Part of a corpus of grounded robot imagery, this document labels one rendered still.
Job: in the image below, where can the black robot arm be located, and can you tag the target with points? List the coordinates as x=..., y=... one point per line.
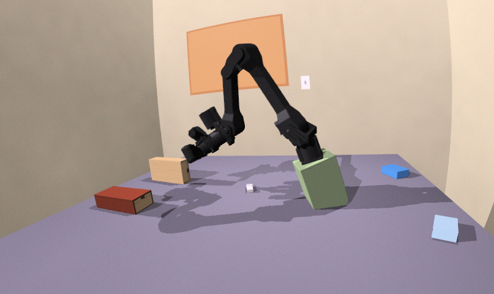
x=289, y=122

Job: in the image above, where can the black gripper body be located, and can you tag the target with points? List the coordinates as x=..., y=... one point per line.
x=192, y=153

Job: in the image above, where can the pale blue block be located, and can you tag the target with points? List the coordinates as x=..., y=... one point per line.
x=445, y=228

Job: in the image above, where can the light blue rectangular block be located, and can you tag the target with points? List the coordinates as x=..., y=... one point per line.
x=395, y=171

